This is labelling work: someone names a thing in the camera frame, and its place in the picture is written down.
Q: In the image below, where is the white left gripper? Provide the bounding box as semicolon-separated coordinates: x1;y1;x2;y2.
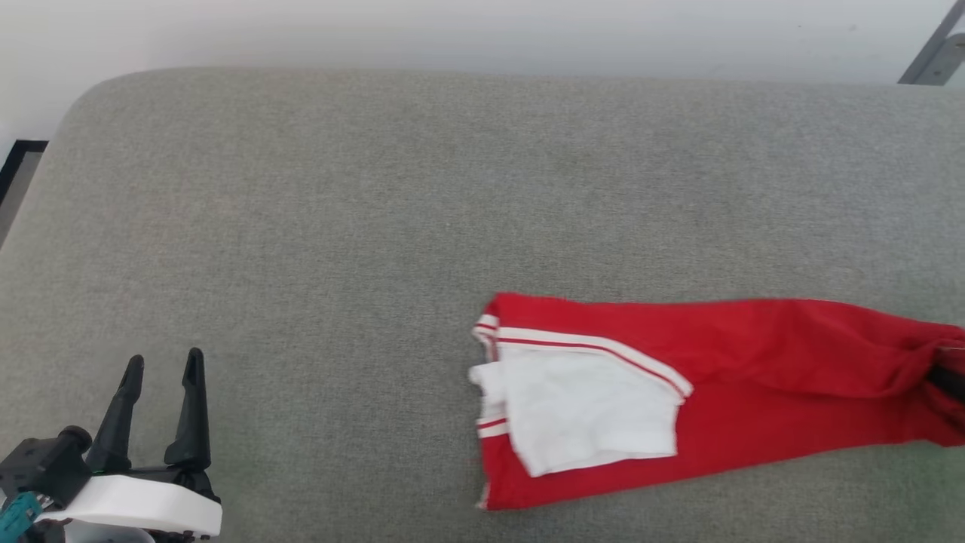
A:
34;346;225;543

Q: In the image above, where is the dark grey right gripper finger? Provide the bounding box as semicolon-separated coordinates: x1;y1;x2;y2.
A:
925;364;965;403

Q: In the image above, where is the red and white Bulls jersey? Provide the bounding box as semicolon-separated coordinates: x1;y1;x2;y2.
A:
467;292;965;512

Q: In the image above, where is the black-edged floor panel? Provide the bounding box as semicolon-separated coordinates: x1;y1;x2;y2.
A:
0;139;51;246

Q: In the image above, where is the teal cable connector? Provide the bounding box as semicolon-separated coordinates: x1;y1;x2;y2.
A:
0;490;43;543

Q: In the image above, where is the grey metal frame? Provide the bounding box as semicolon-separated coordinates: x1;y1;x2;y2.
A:
897;0;965;86

